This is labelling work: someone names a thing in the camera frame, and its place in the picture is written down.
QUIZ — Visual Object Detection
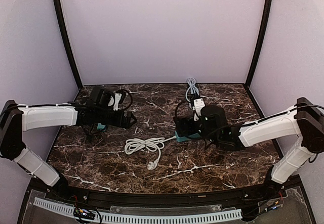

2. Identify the teal small charger plug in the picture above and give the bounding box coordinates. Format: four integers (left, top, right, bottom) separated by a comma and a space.
97, 123, 107, 131

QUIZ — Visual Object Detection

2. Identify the teal power strip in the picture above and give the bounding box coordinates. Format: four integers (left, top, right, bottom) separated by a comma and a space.
175, 131, 201, 143

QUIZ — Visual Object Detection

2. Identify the white power cable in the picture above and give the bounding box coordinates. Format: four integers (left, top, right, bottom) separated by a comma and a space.
124, 136, 177, 171

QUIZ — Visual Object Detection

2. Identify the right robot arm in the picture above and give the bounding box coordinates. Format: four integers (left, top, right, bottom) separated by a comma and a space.
174, 98, 323, 188

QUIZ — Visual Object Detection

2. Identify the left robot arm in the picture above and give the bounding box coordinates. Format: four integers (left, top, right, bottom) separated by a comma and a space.
1, 86, 137, 188

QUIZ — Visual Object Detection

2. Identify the small green circuit board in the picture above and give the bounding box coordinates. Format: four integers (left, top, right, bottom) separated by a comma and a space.
73, 208, 96, 220

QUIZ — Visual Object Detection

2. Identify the thin black charger cable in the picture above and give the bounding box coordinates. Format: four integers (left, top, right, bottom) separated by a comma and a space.
85, 125, 102, 144

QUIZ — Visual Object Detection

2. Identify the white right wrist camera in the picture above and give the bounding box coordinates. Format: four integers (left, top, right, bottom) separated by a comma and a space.
193, 98, 205, 121

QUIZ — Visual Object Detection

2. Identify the light blue power strip cable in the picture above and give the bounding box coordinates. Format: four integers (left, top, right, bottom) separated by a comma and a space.
185, 77, 200, 103

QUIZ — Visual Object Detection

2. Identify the white slotted cable duct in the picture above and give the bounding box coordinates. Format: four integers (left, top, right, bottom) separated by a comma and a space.
33, 197, 242, 223

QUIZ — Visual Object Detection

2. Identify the black frame post right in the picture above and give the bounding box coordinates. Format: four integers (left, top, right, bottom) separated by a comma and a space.
245, 0, 272, 90

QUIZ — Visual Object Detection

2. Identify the black frame post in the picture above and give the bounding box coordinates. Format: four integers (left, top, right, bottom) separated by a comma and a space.
53, 0, 83, 91
245, 0, 272, 90

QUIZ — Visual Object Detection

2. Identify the black frame post left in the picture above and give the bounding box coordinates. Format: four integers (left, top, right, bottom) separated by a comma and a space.
53, 0, 83, 91

